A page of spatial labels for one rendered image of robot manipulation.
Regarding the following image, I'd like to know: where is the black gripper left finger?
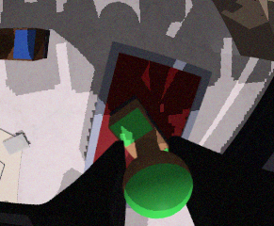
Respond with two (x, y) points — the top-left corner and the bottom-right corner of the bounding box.
(0, 139), (126, 226)

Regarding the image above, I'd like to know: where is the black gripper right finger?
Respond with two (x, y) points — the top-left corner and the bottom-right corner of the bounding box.
(169, 136), (274, 226)

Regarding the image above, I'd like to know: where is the cream paper card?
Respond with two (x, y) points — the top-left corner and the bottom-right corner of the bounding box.
(0, 128), (30, 203)

